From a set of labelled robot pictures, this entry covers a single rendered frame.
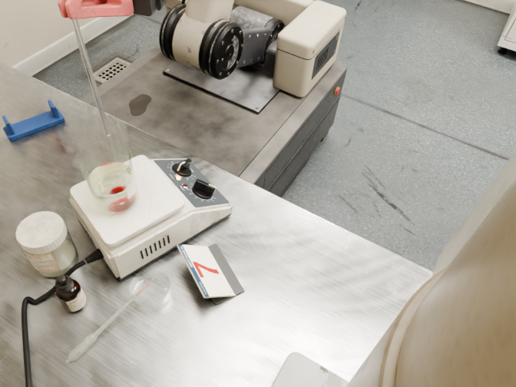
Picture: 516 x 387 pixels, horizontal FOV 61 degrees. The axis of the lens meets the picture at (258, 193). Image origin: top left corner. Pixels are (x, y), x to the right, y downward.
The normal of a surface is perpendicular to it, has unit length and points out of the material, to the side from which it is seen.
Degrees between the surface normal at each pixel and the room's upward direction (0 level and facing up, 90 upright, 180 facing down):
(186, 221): 90
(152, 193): 0
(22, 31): 90
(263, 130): 0
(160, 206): 0
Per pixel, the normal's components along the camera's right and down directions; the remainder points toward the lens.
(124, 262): 0.63, 0.62
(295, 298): 0.06, -0.64
